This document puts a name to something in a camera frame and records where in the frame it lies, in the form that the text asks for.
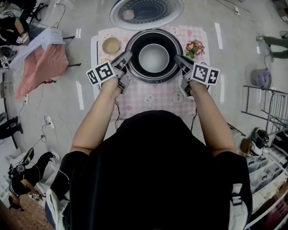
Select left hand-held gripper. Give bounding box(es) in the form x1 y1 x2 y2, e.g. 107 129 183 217
86 50 134 95

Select white storage shelf unit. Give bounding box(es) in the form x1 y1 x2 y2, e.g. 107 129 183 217
246 146 288 225

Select blue rice cooker white lid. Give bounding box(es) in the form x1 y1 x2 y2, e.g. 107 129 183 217
109 0 185 84

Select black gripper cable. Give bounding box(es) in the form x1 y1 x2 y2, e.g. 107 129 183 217
190 107 198 132
114 101 121 130

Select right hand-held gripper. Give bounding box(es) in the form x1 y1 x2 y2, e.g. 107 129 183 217
174 54 220 98

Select pink cloth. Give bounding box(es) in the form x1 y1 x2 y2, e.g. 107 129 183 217
14 44 69 99

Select person's black shirt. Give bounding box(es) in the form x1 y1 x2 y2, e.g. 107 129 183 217
50 110 254 230

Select wire waste basket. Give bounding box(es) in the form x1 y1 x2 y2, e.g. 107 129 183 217
251 68 272 88

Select purple yellow potted flowers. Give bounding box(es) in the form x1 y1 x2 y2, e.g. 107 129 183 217
184 39 206 59

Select pink checkered tablecloth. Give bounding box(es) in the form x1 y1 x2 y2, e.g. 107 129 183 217
93 24 211 122

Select beige bowl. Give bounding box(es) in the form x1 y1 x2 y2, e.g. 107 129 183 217
102 36 122 54

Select metal clothes rack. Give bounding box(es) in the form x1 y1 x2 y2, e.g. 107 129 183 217
241 84 288 135

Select person's left forearm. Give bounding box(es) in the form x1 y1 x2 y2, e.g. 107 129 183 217
70 76 123 156

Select black white helmet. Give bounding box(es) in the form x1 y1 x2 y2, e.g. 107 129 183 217
251 127 270 155

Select person's right forearm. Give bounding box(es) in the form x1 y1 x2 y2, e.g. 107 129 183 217
189 80 237 157

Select black pot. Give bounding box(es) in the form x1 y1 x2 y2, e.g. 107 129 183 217
128 33 180 78

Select light blue cloth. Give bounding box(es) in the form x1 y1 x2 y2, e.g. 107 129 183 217
10 27 66 68

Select black folding rack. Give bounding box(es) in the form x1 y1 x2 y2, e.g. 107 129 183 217
42 21 82 84

